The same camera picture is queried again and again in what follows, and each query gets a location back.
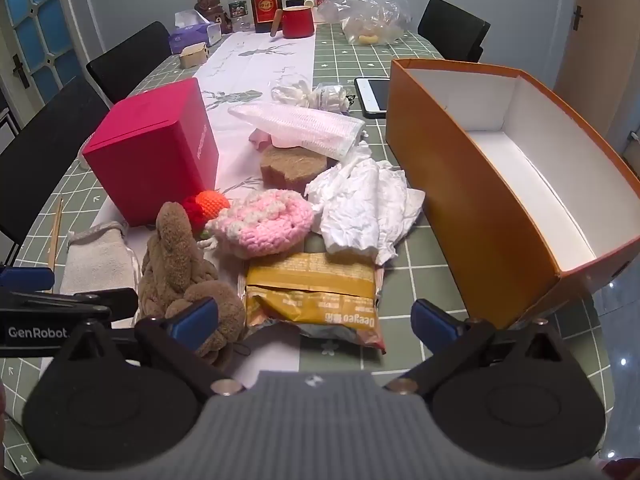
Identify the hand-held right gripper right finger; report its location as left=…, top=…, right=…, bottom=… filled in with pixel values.
left=384, top=298, right=572, bottom=397

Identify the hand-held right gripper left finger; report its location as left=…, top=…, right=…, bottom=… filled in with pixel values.
left=54, top=297, right=247, bottom=396

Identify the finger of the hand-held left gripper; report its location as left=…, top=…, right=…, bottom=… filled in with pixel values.
left=0, top=266, right=56, bottom=292
left=0, top=287, right=139, bottom=322

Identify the brown plush toy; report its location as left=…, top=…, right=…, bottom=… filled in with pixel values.
left=137, top=201, right=247, bottom=368

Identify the pink crocheted pouch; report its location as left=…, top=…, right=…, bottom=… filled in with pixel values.
left=205, top=190, right=315, bottom=261

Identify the orange crocheted ball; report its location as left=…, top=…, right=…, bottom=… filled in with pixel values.
left=181, top=191, right=232, bottom=238

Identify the yellow snack packet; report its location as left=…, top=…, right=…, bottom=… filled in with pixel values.
left=245, top=251, right=387, bottom=356

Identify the orange cardboard box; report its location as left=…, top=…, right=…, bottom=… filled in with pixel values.
left=385, top=58, right=640, bottom=331

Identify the white tissue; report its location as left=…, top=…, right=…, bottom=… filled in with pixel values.
left=305, top=141, right=426, bottom=267

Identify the wooden chopstick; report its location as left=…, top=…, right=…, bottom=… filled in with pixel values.
left=46, top=196, right=64, bottom=267

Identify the black chair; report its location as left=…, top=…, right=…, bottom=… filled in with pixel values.
left=86, top=21, right=173, bottom=106
left=0, top=77, right=108, bottom=266
left=417, top=0, right=492, bottom=63

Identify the red square box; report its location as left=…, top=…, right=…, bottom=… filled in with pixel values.
left=82, top=77, right=220, bottom=228

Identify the brown loofah sponge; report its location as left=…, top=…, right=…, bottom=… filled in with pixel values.
left=260, top=145, right=338, bottom=193

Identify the white mesh cloth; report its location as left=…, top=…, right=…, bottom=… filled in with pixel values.
left=227, top=101, right=366, bottom=161

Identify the white smartphone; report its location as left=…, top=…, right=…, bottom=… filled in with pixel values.
left=354, top=76, right=392, bottom=120

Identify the small wrapped packet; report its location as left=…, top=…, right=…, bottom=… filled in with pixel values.
left=312, top=82, right=357, bottom=113

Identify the blue glass door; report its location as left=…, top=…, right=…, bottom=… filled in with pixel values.
left=0, top=0, right=83, bottom=126

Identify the white printed table runner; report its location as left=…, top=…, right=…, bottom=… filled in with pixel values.
left=95, top=30, right=321, bottom=281

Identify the small wooden box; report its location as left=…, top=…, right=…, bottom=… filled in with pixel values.
left=179, top=42, right=209, bottom=69

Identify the purple tissue box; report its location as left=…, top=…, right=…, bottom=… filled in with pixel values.
left=168, top=10, right=222, bottom=56

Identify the brown figurine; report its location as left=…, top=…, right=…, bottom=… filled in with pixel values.
left=194, top=0, right=233, bottom=35

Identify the clear plastic bottle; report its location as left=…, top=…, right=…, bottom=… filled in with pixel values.
left=227, top=0, right=253, bottom=33

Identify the clear plastic bag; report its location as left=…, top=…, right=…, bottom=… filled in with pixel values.
left=320, top=0, right=416, bottom=46

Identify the wooden door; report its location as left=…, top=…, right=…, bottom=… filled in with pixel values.
left=552, top=0, right=640, bottom=126

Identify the red mug with wooden handle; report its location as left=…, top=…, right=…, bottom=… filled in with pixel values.
left=270, top=6, right=316, bottom=39

